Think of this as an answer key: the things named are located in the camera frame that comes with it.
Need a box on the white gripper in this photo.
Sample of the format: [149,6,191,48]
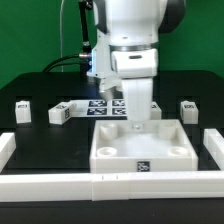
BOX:
[111,49,158,122]

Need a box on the white square tabletop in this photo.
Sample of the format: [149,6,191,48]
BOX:
[89,119,198,173]

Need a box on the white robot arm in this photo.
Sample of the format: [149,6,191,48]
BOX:
[79,0,186,122]

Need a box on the white base tag plate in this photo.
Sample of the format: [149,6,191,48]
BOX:
[68,98,152,118]

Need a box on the black cable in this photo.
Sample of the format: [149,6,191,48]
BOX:
[42,54,92,73]

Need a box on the grey thin cable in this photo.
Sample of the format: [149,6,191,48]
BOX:
[59,0,66,73]

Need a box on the white right fence wall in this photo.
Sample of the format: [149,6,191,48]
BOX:
[203,129,224,171]

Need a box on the white fence wall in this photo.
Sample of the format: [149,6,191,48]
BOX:
[0,171,224,202]
[203,129,224,171]
[0,133,16,173]

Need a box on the white front fence wall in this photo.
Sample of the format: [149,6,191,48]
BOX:
[0,171,224,202]

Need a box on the white left fence wall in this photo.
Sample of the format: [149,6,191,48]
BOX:
[0,133,16,173]

